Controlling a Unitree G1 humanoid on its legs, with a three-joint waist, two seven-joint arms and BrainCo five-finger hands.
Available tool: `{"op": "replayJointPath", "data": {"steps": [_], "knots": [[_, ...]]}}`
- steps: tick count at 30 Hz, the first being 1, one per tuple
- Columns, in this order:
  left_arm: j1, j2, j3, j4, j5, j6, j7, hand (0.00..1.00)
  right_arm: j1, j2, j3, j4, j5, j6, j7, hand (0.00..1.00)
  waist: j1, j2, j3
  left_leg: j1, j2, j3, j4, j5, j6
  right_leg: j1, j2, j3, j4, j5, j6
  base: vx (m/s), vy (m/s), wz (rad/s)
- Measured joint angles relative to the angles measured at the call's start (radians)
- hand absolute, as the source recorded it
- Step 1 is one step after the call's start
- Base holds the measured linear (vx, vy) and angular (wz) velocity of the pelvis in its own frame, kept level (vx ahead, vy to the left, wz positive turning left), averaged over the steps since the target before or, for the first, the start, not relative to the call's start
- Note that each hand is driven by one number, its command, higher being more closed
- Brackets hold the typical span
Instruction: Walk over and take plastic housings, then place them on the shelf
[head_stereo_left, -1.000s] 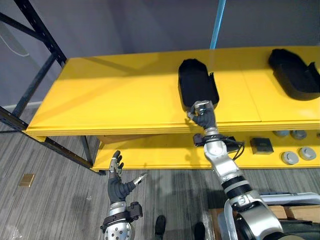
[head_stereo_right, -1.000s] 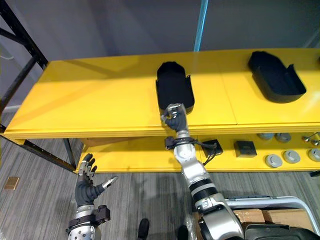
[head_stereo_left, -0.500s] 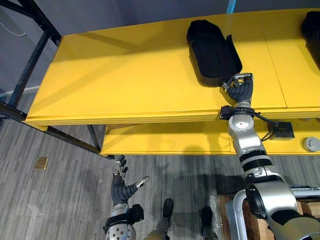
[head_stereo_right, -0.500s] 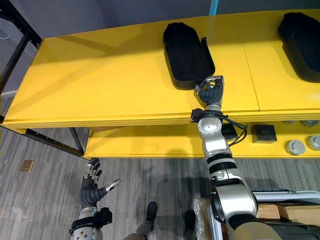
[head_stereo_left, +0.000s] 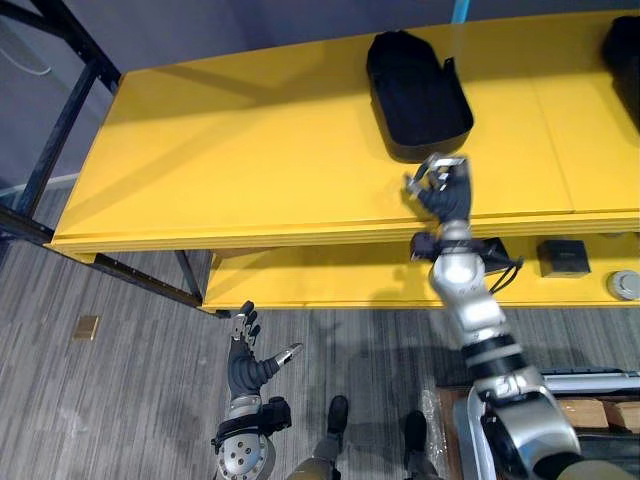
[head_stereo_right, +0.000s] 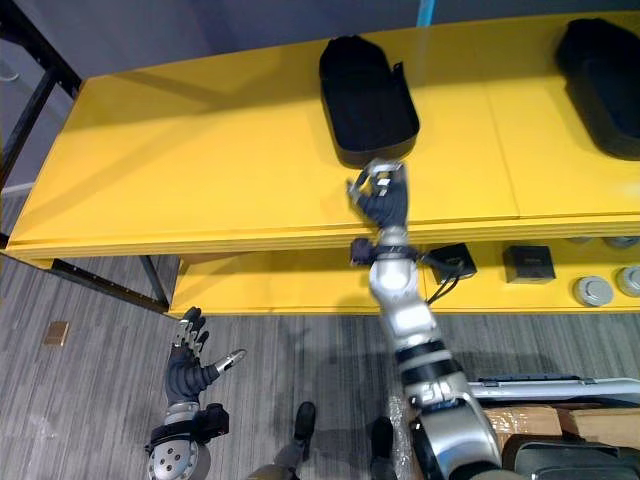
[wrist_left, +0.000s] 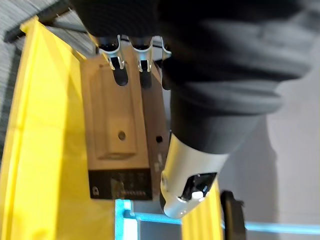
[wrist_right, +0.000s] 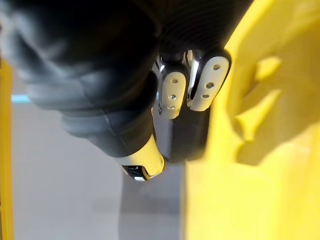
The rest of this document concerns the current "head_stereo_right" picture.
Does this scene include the black plastic housing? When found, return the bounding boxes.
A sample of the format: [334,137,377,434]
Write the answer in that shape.
[501,431,640,480]
[317,34,421,168]
[553,18,640,162]

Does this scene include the brown floor plate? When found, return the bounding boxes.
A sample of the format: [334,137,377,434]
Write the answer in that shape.
[43,321,71,347]

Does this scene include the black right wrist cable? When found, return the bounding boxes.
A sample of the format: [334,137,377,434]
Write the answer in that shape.
[422,252,467,305]

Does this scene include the black metal shelf frame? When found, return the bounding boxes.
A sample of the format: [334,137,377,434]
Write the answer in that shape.
[0,0,172,315]

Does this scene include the brown cardboard box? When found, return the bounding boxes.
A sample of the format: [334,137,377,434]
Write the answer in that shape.
[483,402,640,454]

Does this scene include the robot right leg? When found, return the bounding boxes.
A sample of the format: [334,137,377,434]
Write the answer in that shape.
[368,415,398,480]

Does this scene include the robot left leg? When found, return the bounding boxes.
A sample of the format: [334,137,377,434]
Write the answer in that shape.
[246,400,318,480]

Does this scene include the robot leg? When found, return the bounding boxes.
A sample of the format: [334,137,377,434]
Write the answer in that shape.
[246,400,318,480]
[368,415,398,480]

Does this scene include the small black box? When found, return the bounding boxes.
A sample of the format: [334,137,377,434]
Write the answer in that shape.
[426,242,478,282]
[502,244,558,286]

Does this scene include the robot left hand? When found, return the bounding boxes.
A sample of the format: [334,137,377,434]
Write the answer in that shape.
[166,306,248,406]

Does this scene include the black left wrist clamp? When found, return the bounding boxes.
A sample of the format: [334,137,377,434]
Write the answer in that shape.
[148,402,232,446]

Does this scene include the black wrist clamp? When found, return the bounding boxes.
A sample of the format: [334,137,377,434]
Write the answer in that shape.
[349,237,427,267]
[148,402,232,446]

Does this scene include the black right wrist clamp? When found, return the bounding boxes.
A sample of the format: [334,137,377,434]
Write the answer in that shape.
[349,237,427,267]

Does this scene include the yellow shelf board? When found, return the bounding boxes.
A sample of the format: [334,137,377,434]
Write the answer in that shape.
[3,11,640,267]
[166,233,640,317]

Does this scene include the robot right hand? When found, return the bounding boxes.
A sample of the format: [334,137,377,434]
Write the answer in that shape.
[345,158,413,232]

